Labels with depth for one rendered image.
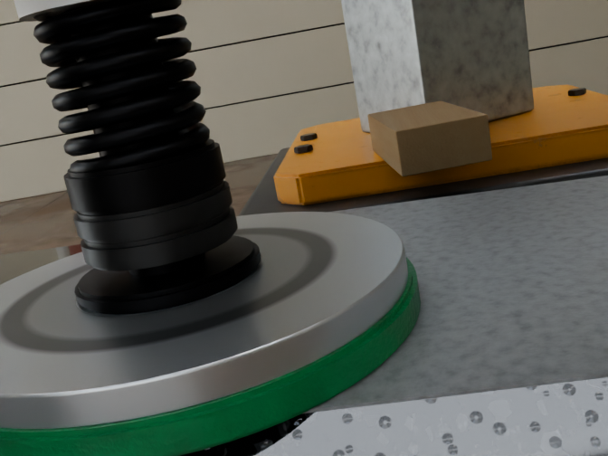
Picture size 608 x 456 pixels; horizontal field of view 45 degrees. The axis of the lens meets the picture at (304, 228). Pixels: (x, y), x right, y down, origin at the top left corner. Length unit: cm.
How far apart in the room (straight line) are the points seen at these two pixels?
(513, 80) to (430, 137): 33
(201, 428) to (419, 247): 20
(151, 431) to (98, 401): 2
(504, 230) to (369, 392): 18
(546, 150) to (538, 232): 52
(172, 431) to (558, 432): 12
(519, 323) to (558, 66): 646
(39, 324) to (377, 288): 14
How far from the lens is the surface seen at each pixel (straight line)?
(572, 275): 34
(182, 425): 24
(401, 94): 105
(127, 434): 24
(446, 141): 79
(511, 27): 110
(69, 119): 31
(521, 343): 28
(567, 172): 89
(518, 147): 91
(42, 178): 695
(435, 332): 30
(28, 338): 31
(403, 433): 25
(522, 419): 25
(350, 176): 90
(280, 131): 646
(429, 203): 50
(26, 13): 31
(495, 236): 41
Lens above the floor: 94
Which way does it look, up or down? 14 degrees down
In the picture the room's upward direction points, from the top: 10 degrees counter-clockwise
